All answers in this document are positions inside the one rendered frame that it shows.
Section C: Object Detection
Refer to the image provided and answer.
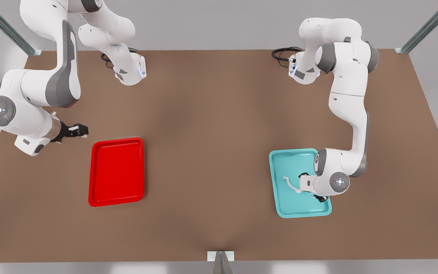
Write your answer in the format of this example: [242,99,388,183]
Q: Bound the red rectangular tray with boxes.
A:
[88,137,144,207]

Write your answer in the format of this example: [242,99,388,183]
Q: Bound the silver frame post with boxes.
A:
[0,0,43,57]
[394,0,438,54]
[207,251,235,274]

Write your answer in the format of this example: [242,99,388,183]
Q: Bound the teal rectangular tray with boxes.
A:
[269,148,333,218]

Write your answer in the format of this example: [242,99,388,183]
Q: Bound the black cable loop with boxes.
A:
[101,47,140,70]
[271,46,304,62]

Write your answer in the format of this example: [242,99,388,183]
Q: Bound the white drainage pipe clamp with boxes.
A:
[283,176,303,194]

